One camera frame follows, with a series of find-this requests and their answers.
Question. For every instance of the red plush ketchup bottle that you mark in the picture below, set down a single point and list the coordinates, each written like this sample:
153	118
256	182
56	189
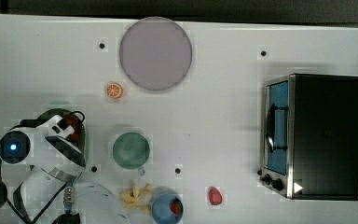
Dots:
74	122

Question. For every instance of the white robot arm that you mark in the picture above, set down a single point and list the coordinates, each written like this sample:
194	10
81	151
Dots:
55	161

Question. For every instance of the green mug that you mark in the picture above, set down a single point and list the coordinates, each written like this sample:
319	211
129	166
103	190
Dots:
131	151

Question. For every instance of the orange slice toy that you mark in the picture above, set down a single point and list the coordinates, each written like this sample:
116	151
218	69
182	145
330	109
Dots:
114	90

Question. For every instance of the red strawberry toy on table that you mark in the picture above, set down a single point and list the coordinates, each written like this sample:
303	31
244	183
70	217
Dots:
214	196

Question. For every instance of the red strawberry toy in cup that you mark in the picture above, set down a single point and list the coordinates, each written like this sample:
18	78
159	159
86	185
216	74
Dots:
177	208

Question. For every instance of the blue cup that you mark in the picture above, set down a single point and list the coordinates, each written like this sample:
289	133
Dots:
161	208

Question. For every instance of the yellow banana peel toy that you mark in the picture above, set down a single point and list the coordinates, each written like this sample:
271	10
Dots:
137	198

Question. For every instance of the black toaster oven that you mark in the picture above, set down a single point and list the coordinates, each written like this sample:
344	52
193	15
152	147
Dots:
310	137

